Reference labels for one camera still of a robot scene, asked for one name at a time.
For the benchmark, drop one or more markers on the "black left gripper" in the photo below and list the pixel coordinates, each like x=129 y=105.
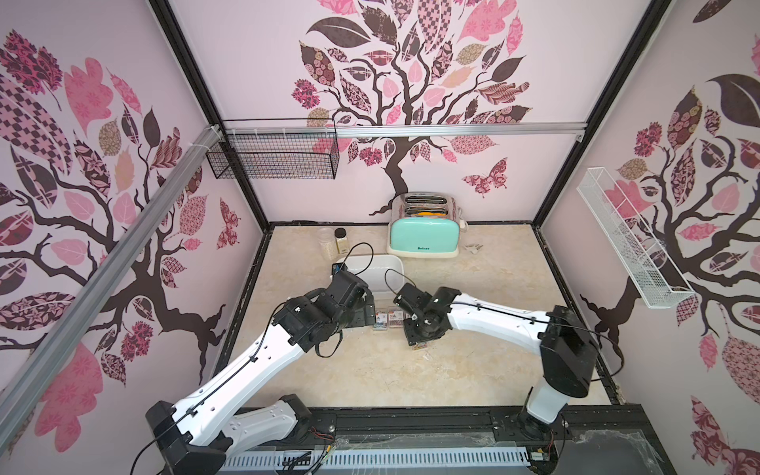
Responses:
x=357 y=320

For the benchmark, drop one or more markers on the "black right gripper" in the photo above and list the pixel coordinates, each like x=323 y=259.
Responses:
x=407 y=327

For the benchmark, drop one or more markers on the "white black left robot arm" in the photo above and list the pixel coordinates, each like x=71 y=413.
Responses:
x=197 y=434

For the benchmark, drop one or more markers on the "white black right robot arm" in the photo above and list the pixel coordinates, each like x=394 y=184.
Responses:
x=568 y=351

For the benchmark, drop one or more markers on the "white plastic storage box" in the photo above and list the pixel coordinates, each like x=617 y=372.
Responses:
x=384 y=274

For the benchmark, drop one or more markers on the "clear plastic jar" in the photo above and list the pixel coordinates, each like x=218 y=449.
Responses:
x=327 y=244

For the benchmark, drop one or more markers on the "black-lidded spice jar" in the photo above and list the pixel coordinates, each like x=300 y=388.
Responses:
x=341 y=241

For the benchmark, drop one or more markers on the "white toaster power plug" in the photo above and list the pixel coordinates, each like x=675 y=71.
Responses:
x=474 y=248

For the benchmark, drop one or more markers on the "mint green toaster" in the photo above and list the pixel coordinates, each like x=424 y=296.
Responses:
x=425 y=225

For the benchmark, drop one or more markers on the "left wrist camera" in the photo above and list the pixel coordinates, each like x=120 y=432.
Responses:
x=337 y=269

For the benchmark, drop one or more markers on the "white slotted cable duct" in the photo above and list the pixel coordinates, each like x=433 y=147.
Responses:
x=271 y=461

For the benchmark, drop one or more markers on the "black wire wall basket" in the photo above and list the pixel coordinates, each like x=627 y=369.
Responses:
x=284 y=148

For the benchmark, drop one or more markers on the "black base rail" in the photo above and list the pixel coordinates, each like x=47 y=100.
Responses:
x=616 y=439

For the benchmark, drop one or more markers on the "white wire wall basket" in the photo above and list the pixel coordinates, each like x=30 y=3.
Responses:
x=618 y=207

